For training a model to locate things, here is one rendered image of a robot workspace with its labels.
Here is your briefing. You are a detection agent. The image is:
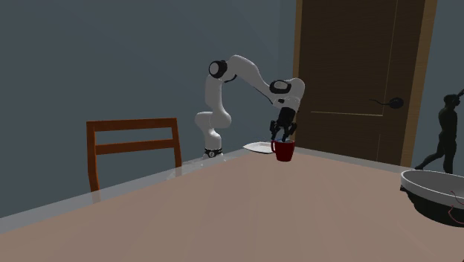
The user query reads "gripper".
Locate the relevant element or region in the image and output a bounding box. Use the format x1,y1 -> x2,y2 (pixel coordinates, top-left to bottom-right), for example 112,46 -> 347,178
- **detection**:
269,107 -> 298,143

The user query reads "red mug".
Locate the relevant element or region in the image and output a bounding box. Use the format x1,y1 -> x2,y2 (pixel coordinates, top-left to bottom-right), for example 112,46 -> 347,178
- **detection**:
270,138 -> 296,163

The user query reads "white plate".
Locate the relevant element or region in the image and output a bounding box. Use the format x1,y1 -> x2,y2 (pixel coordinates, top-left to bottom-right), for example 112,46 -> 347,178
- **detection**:
242,141 -> 275,155

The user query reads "brown wooden door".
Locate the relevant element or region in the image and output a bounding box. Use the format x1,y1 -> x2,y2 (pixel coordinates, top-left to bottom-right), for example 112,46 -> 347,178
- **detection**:
291,0 -> 439,168

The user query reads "brown wooden chair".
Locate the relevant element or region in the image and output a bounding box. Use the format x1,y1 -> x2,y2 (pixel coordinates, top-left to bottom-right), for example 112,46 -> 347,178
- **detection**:
86,117 -> 183,193

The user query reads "black human figure statue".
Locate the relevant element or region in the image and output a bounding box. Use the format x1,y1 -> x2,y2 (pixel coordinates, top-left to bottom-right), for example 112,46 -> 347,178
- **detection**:
414,88 -> 464,175

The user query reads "white and black bowl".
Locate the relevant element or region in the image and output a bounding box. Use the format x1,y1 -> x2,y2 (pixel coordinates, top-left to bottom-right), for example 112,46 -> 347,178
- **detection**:
399,169 -> 464,229

